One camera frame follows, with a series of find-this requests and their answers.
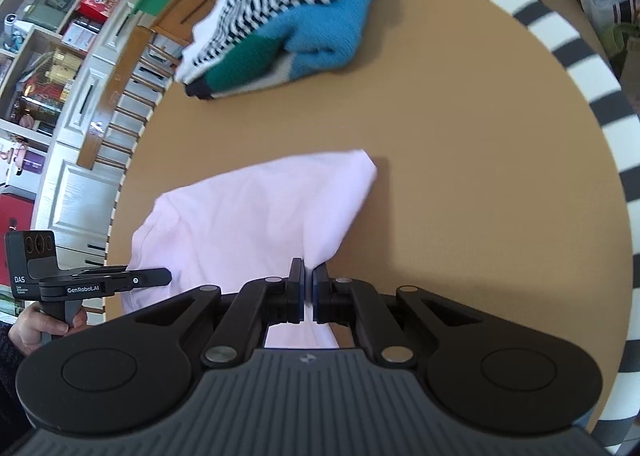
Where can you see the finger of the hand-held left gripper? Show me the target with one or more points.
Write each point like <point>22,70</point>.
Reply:
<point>150,278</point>

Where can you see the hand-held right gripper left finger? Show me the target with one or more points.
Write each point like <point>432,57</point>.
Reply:
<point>300,286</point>

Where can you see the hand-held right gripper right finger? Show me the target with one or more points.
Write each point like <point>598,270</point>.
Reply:
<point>317,291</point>

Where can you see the pink white-sleeved T-shirt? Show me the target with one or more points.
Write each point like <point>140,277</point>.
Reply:
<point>250,216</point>

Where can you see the person's left forearm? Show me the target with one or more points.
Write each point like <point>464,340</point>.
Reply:
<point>6,361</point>

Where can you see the person's left hand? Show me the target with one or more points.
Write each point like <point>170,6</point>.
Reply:
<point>30,331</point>

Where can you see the red storage box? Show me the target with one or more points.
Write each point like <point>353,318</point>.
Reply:
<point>15,236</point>

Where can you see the white sideboard cabinet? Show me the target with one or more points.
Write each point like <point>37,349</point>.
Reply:
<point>75,196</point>

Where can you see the purple drinking bottle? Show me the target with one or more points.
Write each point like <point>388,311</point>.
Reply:
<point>32,161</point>

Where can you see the wooden chair with sticker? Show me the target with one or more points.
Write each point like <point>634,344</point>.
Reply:
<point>107,101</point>

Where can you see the white shelf unit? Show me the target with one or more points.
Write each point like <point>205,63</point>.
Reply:
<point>45,61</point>

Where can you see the dark green box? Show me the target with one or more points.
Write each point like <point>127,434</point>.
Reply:
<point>52,6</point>

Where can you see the blue green colour-block sweater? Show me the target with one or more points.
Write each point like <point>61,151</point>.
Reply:
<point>325,31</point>

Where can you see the red snack box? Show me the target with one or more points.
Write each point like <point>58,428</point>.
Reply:
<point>100,1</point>

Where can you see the wooden side cabinet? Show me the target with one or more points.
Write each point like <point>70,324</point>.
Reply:
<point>190,11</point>

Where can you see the plastic bags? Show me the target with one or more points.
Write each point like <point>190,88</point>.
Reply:
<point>610,6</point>

